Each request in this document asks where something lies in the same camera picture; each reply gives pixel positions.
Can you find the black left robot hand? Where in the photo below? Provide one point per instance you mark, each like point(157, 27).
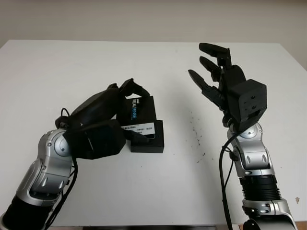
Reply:
point(96, 107)

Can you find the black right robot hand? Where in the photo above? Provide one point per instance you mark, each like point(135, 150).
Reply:
point(233, 76)

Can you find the black RealSense box lid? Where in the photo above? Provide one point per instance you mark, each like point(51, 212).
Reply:
point(144, 112)

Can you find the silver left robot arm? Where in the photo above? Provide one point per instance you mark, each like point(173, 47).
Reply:
point(45, 172)

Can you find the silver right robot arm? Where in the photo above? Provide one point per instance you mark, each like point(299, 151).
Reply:
point(254, 155)

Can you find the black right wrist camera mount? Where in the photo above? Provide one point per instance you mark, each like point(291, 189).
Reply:
point(250, 100)

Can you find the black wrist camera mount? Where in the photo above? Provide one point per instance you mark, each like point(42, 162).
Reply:
point(100, 141)
point(250, 100)

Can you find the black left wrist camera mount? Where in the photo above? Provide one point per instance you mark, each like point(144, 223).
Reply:
point(100, 141)

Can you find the black camera box base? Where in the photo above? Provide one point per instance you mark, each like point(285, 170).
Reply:
point(156, 147)

